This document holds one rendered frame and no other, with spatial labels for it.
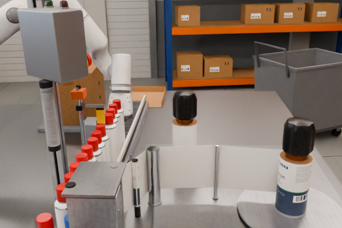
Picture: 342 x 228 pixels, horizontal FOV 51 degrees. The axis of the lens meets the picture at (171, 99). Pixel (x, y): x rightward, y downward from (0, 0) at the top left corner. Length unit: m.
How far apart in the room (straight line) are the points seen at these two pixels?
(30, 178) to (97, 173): 0.70
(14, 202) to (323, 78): 2.78
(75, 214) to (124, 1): 4.96
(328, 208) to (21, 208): 0.98
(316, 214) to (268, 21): 4.20
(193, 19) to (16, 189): 3.88
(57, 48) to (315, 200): 0.88
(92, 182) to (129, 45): 4.96
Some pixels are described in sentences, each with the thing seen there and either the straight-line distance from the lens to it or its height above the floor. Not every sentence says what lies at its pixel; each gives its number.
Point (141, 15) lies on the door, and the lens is 5.61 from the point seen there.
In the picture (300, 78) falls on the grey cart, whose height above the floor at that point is 0.71.
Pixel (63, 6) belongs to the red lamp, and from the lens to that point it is 1.03.
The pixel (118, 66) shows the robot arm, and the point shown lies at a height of 1.20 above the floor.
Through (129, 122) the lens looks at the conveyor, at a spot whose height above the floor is 0.88.
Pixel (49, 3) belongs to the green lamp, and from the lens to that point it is 1.09.
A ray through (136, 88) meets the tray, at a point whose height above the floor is 0.85.
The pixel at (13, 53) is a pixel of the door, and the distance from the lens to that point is 6.04.
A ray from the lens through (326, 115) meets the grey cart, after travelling 3.67.
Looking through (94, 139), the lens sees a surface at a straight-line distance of 1.12.
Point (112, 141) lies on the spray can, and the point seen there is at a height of 0.99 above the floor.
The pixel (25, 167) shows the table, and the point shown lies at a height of 0.83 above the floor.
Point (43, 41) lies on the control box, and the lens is 1.02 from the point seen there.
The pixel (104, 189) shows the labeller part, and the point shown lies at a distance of 0.77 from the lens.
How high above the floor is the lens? 1.56
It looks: 19 degrees down
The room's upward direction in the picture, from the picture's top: 1 degrees counter-clockwise
